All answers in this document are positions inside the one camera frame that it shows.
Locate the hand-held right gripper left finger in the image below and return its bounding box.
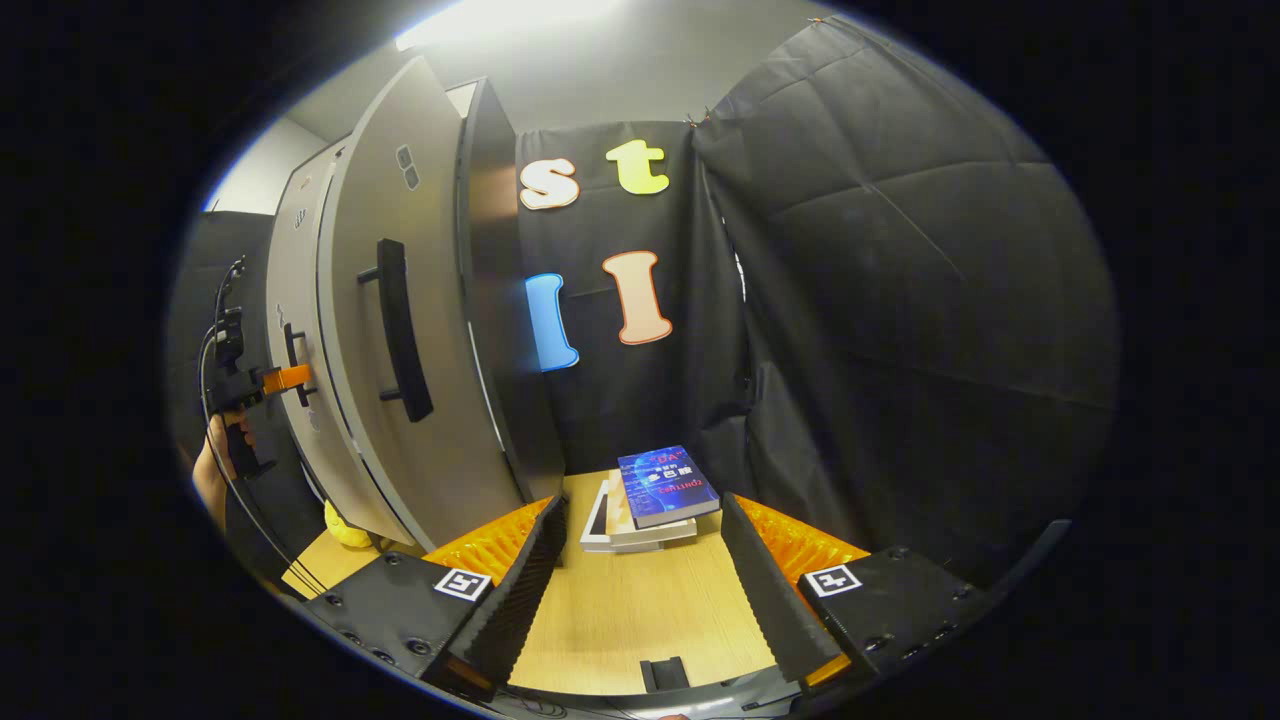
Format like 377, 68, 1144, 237
300, 492, 569, 701

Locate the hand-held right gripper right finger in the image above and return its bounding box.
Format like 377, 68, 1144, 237
720, 490, 991, 691

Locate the grey shoe cabinet door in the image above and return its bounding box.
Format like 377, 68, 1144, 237
265, 140, 351, 501
318, 55, 531, 551

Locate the grey double-door shoe cabinet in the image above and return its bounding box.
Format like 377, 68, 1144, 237
265, 75, 568, 551

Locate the blue book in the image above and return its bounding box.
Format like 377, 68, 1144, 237
617, 445, 721, 529

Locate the yellow plush toy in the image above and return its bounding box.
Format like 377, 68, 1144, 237
322, 500, 373, 549

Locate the black backdrop cloth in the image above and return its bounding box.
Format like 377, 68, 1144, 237
170, 20, 1121, 591

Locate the black cable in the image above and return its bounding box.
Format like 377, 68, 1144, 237
198, 258, 321, 593

